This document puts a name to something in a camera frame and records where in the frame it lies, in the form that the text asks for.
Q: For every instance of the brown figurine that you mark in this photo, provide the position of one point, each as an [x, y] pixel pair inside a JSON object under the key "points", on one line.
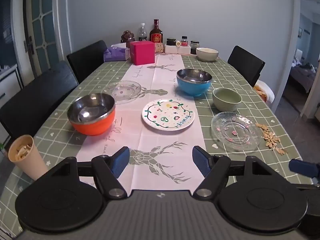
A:
{"points": [[128, 36]]}

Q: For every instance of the bed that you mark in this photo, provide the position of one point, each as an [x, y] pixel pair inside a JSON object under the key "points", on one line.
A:
{"points": [[303, 76]]}

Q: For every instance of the cream ceramic bowl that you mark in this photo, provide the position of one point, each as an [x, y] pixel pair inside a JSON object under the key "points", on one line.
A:
{"points": [[207, 57]]}

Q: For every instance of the pile of melon seeds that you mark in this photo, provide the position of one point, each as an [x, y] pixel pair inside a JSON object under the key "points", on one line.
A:
{"points": [[270, 138]]}

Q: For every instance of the pink box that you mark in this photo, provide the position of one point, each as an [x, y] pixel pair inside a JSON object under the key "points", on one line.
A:
{"points": [[142, 53]]}

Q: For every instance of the orange steel bowl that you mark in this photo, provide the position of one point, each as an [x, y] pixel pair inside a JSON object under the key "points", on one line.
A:
{"points": [[95, 127]]}

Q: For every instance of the cream patterned box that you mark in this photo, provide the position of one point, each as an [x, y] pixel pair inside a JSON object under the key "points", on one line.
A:
{"points": [[159, 48]]}

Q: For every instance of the white deer print table runner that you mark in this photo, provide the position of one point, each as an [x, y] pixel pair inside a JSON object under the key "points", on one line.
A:
{"points": [[130, 130]]}

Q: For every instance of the beige paper cup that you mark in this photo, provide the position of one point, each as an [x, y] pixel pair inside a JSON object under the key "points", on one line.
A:
{"points": [[27, 163]]}

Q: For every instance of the glass pane door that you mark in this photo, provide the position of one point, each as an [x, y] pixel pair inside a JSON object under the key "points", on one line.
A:
{"points": [[42, 30]]}

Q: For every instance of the small red label bottle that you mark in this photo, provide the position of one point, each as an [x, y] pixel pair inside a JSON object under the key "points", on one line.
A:
{"points": [[184, 42]]}

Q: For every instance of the clear glass plate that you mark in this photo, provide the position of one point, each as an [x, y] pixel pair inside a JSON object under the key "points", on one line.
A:
{"points": [[125, 91], [235, 132]]}

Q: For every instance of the white cabinet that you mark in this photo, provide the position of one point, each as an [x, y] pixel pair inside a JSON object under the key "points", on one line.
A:
{"points": [[10, 82]]}

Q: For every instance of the green ceramic bowl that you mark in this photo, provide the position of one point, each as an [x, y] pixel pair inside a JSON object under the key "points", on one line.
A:
{"points": [[225, 105]]}

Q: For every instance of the white towel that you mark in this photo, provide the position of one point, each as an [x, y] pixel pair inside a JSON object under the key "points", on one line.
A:
{"points": [[267, 90]]}

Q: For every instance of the painted white plate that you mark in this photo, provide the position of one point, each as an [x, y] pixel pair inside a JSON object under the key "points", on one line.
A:
{"points": [[167, 115]]}

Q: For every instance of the black chair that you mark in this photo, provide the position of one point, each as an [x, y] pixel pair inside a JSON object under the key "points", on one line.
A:
{"points": [[30, 100], [246, 65], [85, 57]]}

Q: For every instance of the dark glass jar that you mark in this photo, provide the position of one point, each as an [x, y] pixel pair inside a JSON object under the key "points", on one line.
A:
{"points": [[194, 45]]}

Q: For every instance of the black lidded jar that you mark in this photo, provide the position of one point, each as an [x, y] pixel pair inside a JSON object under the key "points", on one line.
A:
{"points": [[171, 42]]}

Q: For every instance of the brown liquor bottle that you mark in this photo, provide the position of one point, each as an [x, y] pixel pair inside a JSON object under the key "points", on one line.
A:
{"points": [[156, 36]]}

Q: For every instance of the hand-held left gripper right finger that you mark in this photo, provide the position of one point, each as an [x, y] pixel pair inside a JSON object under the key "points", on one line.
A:
{"points": [[201, 161]]}

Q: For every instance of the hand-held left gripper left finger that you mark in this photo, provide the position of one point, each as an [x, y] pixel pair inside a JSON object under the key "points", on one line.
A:
{"points": [[120, 162]]}

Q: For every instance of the blue steel bowl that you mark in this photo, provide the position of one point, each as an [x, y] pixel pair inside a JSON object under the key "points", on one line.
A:
{"points": [[192, 88]]}

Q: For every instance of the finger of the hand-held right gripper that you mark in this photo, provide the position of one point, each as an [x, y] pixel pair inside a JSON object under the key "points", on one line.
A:
{"points": [[303, 167]]}

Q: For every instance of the purple tissue box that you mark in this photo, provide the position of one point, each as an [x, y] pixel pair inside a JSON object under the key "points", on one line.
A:
{"points": [[115, 53]]}

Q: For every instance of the clear water bottle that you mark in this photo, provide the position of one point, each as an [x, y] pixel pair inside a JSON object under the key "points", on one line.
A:
{"points": [[142, 32]]}

